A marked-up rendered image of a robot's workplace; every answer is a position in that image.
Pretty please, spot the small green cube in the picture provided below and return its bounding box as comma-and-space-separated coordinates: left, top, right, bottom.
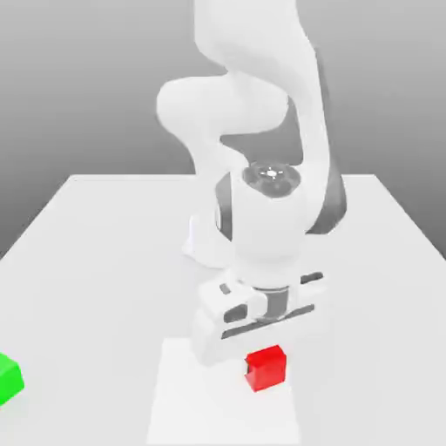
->
0, 352, 25, 408

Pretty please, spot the small red cube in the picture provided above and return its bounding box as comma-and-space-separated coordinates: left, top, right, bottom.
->
244, 343, 287, 394

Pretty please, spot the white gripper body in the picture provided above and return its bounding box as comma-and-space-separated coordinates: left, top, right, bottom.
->
190, 301, 328, 368

